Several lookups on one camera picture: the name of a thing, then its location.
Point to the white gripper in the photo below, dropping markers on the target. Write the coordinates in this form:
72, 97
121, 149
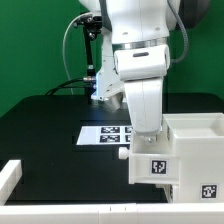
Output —
144, 99

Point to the white drawer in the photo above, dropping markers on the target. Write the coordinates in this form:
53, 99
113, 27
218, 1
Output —
150, 163
168, 189

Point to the white drawer cabinet box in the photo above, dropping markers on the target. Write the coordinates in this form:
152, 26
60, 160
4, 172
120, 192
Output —
197, 140

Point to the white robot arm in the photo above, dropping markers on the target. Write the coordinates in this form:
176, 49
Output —
136, 55

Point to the white marker sheet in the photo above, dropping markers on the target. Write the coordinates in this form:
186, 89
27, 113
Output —
104, 135

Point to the white front fence rail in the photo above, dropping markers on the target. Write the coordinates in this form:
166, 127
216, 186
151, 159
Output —
202, 213

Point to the white fence rail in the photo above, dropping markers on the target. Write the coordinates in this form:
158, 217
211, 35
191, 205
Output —
9, 177
202, 213

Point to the black camera stand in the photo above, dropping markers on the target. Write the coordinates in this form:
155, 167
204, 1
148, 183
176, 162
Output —
91, 26

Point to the white left fence rail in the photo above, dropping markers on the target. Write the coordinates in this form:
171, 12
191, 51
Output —
9, 177

